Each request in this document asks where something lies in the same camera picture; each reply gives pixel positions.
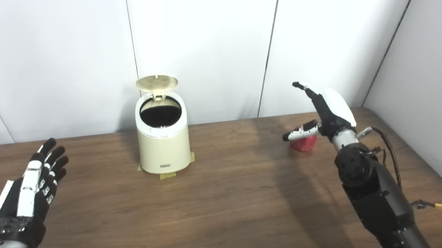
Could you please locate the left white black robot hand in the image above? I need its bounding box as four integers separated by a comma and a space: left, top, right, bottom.
0, 135, 71, 248

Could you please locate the red apple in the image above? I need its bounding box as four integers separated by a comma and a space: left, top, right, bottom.
290, 133, 318, 153

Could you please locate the loose cable with yellow connector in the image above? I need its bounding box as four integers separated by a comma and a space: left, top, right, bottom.
410, 199, 442, 212

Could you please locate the cream round bin lid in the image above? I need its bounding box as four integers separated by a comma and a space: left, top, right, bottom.
134, 73, 179, 102

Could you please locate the cream-colored round bin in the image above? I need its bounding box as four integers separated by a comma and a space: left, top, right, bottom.
131, 89, 191, 176

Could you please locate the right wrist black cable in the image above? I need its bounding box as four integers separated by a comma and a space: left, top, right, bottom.
353, 126, 406, 189

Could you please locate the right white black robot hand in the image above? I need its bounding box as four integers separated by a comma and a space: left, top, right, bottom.
282, 80, 360, 146

